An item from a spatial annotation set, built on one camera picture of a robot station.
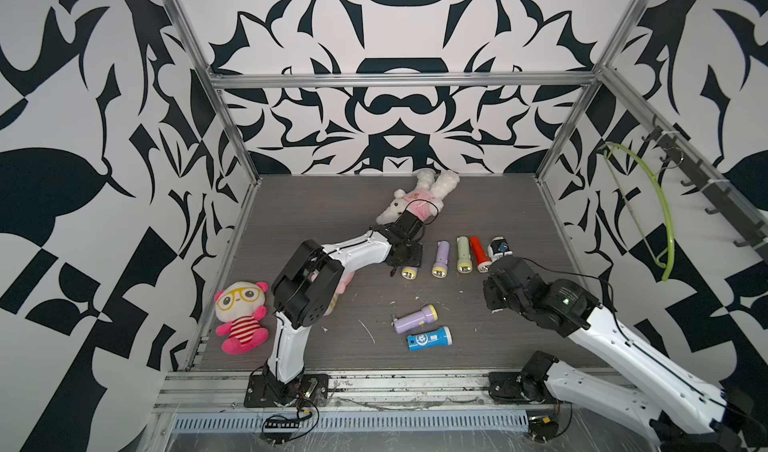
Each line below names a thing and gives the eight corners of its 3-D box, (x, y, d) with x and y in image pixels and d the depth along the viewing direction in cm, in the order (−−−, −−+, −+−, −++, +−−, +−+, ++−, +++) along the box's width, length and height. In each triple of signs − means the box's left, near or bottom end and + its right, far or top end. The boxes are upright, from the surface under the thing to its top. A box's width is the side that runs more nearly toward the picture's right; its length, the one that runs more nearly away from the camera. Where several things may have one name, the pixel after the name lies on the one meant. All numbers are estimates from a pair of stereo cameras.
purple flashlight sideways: (396, 334, 84) (396, 331, 81) (391, 320, 86) (391, 316, 84) (438, 320, 86) (440, 316, 84) (432, 306, 89) (434, 302, 86)
